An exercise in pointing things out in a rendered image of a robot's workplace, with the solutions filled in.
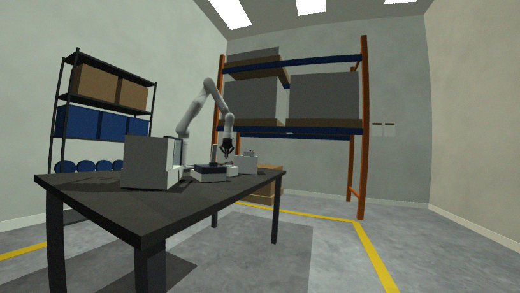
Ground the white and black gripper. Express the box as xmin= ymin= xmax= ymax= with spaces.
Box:
xmin=219 ymin=138 xmax=235 ymax=159

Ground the white benchtop mixer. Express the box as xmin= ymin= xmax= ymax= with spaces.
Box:
xmin=224 ymin=152 xmax=258 ymax=175

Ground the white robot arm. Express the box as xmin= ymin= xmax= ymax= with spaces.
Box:
xmin=175 ymin=77 xmax=235 ymax=167

